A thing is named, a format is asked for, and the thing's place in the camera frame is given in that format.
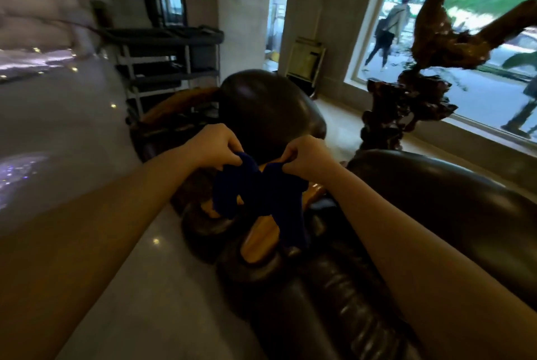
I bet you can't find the person's left hand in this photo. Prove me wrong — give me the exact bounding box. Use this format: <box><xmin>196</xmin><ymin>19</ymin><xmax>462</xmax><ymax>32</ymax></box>
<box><xmin>183</xmin><ymin>123</ymin><xmax>245</xmax><ymax>171</ymax></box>

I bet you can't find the person's right hand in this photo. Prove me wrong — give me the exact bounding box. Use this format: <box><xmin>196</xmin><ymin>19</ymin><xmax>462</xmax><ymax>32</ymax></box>
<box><xmin>279</xmin><ymin>135</ymin><xmax>341</xmax><ymax>182</ymax></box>

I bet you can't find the dark blue cloth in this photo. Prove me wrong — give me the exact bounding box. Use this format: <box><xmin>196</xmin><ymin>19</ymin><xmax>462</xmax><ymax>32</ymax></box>
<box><xmin>212</xmin><ymin>152</ymin><xmax>311</xmax><ymax>249</ymax></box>

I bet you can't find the person's right forearm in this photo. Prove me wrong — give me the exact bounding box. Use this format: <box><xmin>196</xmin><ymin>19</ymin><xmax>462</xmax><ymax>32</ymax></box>
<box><xmin>317</xmin><ymin>162</ymin><xmax>537</xmax><ymax>360</ymax></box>

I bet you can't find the person's left forearm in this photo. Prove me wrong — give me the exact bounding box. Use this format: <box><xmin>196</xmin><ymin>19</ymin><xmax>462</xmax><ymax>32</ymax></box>
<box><xmin>0</xmin><ymin>146</ymin><xmax>201</xmax><ymax>360</ymax></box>

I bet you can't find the dark carved wooden sculpture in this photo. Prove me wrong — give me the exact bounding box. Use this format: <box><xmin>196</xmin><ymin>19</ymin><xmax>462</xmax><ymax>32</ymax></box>
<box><xmin>129</xmin><ymin>69</ymin><xmax>537</xmax><ymax>360</ymax></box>

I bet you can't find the wooden framed stand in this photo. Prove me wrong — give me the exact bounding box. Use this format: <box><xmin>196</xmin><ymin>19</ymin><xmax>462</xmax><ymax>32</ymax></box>
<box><xmin>285</xmin><ymin>38</ymin><xmax>327</xmax><ymax>99</ymax></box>

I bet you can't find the grey metal shelf cart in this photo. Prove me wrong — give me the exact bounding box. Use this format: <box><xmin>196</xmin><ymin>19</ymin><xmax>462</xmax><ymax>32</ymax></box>
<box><xmin>97</xmin><ymin>25</ymin><xmax>225</xmax><ymax>119</ymax></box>

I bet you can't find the brown root carving sculpture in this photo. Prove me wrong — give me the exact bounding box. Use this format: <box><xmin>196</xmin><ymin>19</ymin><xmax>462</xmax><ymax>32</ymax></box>
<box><xmin>359</xmin><ymin>0</ymin><xmax>537</xmax><ymax>152</ymax></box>

